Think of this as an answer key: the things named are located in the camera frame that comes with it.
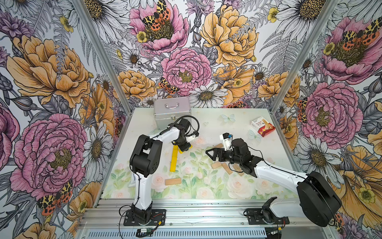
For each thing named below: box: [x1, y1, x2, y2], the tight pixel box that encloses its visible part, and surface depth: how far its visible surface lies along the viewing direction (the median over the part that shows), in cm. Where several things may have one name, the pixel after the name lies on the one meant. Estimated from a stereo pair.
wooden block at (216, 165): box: [210, 161, 222, 170], surface depth 93 cm
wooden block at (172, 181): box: [164, 177, 182, 186], surface depth 87 cm
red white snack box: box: [250, 116, 277, 138], surface depth 110 cm
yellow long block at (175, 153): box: [171, 144, 179, 161], surface depth 99 cm
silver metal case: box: [153, 96, 192, 130], surface depth 105 cm
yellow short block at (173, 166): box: [169, 160, 178, 173], surface depth 93 cm
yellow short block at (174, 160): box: [170, 152, 179, 168], surface depth 96 cm
